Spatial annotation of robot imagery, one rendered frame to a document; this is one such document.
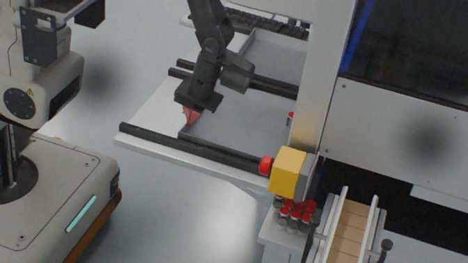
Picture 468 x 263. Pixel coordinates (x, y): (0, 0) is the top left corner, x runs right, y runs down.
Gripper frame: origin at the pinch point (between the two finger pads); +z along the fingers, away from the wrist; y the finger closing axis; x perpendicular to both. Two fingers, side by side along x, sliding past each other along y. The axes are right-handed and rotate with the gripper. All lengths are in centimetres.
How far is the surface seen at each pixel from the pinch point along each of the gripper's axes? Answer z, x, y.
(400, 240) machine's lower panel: -5, -12, 53
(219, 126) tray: 1.6, 5.3, 6.2
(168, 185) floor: 95, 72, -16
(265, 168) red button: -13.5, -19.2, 21.1
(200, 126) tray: 2.3, 3.0, 2.0
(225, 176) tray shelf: 1.1, -10.5, 13.4
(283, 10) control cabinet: 8, 89, 1
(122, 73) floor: 105, 142, -72
